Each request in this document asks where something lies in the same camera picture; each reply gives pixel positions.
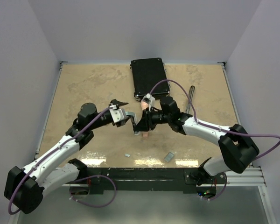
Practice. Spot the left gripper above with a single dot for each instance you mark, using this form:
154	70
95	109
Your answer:
116	102

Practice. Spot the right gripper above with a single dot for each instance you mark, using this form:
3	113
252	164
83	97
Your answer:
146	123

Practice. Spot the grey stapler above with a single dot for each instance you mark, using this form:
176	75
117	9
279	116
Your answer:
191	94

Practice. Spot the light blue stapler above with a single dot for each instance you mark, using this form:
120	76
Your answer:
131	116

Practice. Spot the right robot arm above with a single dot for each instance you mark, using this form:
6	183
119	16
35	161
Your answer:
238	150

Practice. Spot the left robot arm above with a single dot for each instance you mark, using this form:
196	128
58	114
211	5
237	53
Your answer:
26	187

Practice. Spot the pink toy microphone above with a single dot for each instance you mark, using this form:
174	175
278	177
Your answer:
144	106

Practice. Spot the staple strips near front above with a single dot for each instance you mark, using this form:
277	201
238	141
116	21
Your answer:
168	157

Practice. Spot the black hard case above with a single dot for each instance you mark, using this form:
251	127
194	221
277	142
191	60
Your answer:
146	74

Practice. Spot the black base bar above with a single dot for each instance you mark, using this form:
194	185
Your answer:
145	179

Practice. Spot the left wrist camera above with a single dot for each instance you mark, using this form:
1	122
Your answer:
117	114

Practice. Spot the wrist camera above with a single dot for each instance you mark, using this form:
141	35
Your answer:
117	114
148	98

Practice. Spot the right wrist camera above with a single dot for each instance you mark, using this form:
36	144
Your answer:
148	98

